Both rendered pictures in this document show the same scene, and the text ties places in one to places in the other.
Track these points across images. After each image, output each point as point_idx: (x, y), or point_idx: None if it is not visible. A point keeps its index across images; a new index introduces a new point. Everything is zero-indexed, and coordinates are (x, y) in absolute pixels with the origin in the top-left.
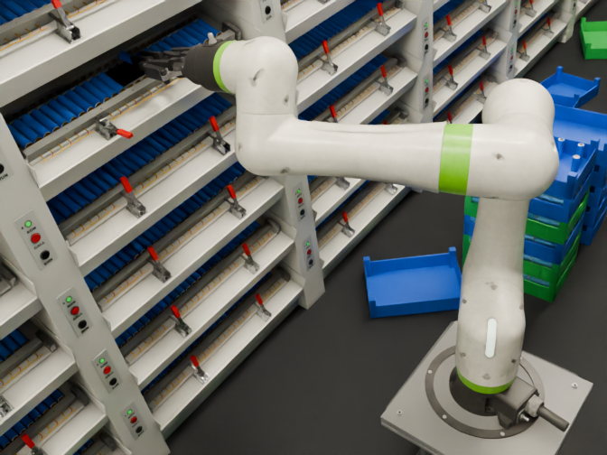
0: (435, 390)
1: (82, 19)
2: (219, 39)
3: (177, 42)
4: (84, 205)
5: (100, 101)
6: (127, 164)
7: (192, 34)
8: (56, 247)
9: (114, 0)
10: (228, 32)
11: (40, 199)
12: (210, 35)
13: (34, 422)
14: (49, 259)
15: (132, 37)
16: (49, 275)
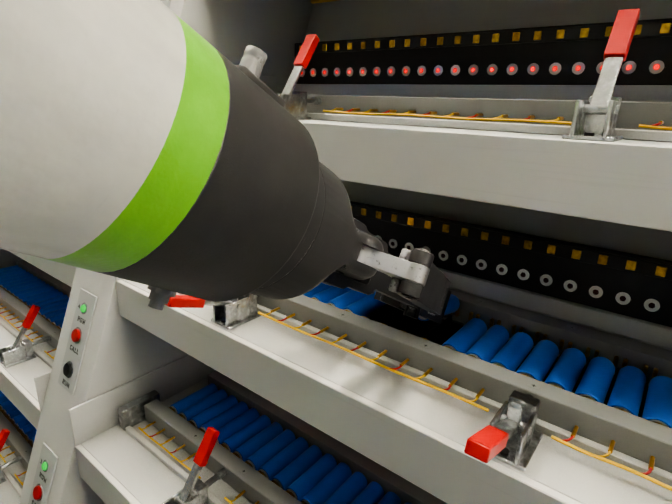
0: None
1: (339, 121)
2: (259, 81)
3: (574, 367)
4: (201, 426)
5: (305, 295)
6: (303, 473)
7: (649, 395)
8: (80, 380)
9: (410, 118)
10: None
11: (108, 294)
12: (244, 52)
13: None
14: (67, 382)
15: (367, 183)
16: (58, 403)
